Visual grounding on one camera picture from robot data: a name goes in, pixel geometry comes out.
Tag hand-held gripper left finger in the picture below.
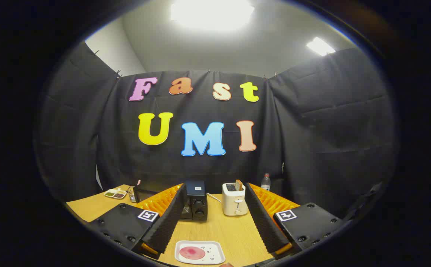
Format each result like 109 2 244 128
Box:
88 183 187 260

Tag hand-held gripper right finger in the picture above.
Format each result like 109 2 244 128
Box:
244 183 349 260

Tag black toaster oven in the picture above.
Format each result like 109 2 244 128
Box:
133 181 208 221

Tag pink ham slice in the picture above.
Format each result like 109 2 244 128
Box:
179 246 206 260

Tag white square plate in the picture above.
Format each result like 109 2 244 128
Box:
174 241 226 265

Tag white pop-up toaster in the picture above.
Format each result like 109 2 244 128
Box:
222 182 246 216

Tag white divided condiment dish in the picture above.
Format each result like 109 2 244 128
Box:
104 188 127 200

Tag small ceiling light panel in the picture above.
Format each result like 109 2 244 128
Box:
306 37 336 56

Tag large ceiling light panel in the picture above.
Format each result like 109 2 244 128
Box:
170 0 255 31

